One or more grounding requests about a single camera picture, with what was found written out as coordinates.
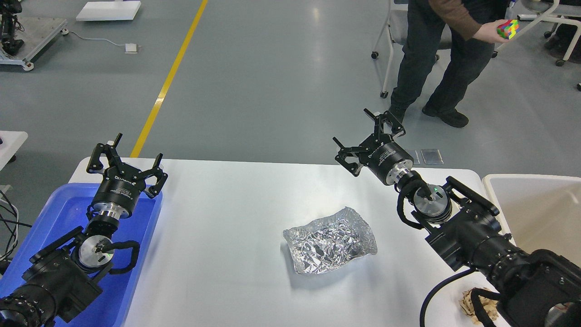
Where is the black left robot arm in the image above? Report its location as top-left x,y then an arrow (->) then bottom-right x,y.
1,133 -> 168,327

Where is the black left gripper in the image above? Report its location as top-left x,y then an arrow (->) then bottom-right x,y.
86,133 -> 168,219

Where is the white office chair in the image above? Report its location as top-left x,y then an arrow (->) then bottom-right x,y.
371,0 -> 454,99

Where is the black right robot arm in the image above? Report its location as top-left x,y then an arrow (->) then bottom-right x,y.
335,109 -> 581,327

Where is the white side table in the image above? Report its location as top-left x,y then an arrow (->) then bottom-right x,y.
0,130 -> 28,170

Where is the colourful puzzle cube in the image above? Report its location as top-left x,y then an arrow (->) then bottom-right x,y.
496,20 -> 520,40

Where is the white floor power box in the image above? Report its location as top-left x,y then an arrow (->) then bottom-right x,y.
124,43 -> 139,54

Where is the crumpled aluminium foil sheet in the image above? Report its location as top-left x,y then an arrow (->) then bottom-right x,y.
282,207 -> 378,275

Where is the person in brown sweater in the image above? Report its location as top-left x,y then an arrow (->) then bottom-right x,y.
389,0 -> 511,128

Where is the person's right hand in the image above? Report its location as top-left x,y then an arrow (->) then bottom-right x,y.
473,19 -> 510,44

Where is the white flat board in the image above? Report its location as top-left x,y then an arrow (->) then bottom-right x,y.
75,0 -> 141,21

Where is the white plastic bin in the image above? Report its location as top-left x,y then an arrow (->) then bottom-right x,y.
482,174 -> 581,264

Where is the right floor metal plate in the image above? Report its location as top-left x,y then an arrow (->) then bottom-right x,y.
420,149 -> 444,165

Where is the wheeled robot base platform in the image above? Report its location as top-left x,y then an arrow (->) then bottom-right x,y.
0,0 -> 69,72

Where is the left floor metal plate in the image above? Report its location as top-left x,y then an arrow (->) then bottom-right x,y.
408,149 -> 421,166

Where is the blue plastic bin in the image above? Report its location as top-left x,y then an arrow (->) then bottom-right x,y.
0,183 -> 162,327

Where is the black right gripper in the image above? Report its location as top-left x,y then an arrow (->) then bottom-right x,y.
333,109 -> 414,186

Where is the floor metal plate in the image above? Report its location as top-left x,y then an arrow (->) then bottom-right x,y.
408,149 -> 421,166
420,149 -> 444,165

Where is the crumpled brown paper ball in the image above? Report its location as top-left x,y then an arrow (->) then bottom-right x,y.
459,287 -> 500,327

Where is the black cables bundle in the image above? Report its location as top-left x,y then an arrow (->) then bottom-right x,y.
0,190 -> 32,262

